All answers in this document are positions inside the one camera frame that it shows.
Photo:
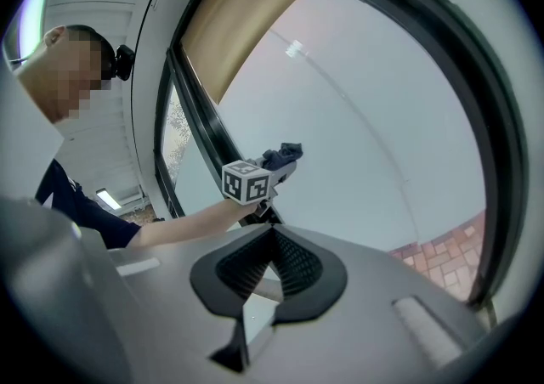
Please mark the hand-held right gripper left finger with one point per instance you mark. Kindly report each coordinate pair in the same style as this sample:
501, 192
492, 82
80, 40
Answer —
170, 289

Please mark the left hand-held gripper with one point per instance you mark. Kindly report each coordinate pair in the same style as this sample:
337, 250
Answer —
244, 182

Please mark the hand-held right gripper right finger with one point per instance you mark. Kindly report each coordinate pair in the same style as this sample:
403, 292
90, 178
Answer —
374, 289

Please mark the dark blue cleaning cloth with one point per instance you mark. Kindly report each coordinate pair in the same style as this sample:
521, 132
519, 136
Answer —
282, 155

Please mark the person's left forearm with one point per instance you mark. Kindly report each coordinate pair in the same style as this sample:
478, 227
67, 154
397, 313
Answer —
191, 225

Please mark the frosted glass window panel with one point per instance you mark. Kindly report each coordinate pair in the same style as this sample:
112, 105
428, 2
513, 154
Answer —
191, 187

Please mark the rectangular ceiling light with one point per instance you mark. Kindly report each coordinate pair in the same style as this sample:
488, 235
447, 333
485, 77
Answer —
107, 199

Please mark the dark navy shirt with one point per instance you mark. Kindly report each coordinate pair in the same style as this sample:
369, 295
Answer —
85, 212

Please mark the brown paper sheet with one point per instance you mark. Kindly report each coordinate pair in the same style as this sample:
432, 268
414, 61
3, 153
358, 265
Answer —
234, 25

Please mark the person's head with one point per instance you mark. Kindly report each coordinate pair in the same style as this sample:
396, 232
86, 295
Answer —
64, 76

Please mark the black head camera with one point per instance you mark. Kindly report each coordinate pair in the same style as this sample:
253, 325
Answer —
124, 61

